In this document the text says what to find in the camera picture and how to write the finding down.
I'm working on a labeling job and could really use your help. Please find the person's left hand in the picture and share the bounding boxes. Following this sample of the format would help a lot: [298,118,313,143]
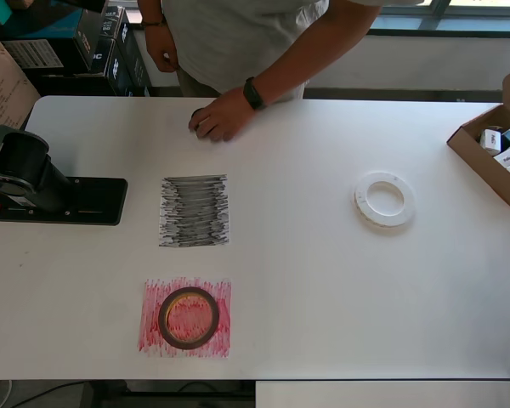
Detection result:
[188,87,257,144]

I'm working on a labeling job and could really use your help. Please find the person's right hand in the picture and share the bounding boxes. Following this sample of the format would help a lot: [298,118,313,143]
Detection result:
[145,25,181,74]

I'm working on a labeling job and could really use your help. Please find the black tape roll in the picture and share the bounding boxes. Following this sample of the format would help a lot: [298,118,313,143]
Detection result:
[190,108,208,139]

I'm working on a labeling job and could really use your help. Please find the white tape roll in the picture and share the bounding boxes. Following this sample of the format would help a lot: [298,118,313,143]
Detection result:
[350,169,417,234]

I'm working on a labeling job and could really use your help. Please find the red tape roll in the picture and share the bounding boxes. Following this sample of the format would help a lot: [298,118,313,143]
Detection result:
[157,286,221,351]

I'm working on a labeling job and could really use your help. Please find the person's right forearm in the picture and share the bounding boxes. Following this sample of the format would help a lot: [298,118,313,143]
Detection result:
[136,0,167,25]

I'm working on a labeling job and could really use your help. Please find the person's left forearm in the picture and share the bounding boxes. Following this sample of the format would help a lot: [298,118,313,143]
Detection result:
[257,2,386,107]

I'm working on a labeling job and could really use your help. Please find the black AOC carton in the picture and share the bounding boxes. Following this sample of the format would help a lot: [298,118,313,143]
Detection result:
[32,37,121,97]
[108,19,154,98]

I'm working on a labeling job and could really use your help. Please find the black wristwatch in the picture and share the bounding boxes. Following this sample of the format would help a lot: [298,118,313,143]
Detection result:
[242,76,268,111]

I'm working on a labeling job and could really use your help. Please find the black box with white print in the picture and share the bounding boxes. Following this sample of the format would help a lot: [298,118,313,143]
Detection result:
[103,4,127,42]

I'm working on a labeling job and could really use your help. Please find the person in grey t-shirt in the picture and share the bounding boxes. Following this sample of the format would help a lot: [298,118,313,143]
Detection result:
[161,0,386,103]

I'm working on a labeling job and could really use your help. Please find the black box with orange print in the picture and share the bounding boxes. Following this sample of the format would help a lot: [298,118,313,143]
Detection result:
[74,0,111,73]

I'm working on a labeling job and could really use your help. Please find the black scribbled paper sheet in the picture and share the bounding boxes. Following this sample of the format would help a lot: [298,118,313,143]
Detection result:
[158,173,230,247]

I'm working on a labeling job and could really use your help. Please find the teal cardboard box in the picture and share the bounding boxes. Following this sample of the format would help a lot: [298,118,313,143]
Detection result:
[0,0,87,40]

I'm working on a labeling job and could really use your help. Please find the black box with striped label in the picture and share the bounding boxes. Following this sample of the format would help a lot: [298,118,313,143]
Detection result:
[2,37,95,78]

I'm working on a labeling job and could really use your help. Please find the brown cardboard box with handwriting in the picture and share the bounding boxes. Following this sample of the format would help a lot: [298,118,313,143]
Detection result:
[0,19,42,131]

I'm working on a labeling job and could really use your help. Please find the red scribbled paper sheet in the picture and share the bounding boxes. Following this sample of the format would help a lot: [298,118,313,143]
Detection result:
[137,278,233,359]

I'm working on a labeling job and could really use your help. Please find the open brown cardboard box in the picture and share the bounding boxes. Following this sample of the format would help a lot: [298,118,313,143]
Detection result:
[445,61,510,209]

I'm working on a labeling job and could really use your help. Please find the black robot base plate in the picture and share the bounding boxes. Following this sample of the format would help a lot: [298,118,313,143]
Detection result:
[0,177,129,227]

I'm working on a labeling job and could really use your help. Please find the dark window frame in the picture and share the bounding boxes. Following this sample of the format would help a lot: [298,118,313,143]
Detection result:
[367,0,510,38]

